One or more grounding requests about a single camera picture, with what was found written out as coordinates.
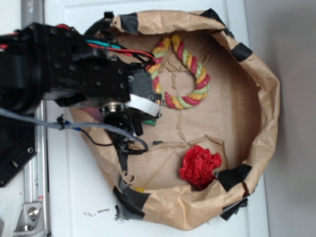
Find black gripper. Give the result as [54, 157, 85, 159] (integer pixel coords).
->
[100, 63, 162, 136]

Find green rectangular block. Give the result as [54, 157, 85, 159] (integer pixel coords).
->
[142, 119, 157, 126]

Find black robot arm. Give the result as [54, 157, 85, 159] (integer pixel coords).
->
[0, 23, 162, 135]

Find brown paper bag tray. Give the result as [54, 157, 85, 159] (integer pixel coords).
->
[70, 8, 281, 232]

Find crumpled red paper ball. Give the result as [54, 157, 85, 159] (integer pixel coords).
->
[179, 145, 222, 190]

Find white plastic board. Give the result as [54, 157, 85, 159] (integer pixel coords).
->
[43, 0, 270, 237]

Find multicolour twisted rope toy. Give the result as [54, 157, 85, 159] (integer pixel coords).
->
[147, 34, 211, 111]

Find red and green wires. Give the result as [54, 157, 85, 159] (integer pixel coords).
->
[55, 24, 156, 65]

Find grey braided cable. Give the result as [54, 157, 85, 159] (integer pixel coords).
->
[0, 108, 149, 153]

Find aluminium extrusion rail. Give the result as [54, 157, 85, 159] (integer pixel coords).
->
[21, 0, 51, 237]

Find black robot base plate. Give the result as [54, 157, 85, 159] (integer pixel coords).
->
[0, 116, 37, 188]

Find silver corner bracket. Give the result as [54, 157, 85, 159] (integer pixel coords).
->
[13, 202, 45, 237]

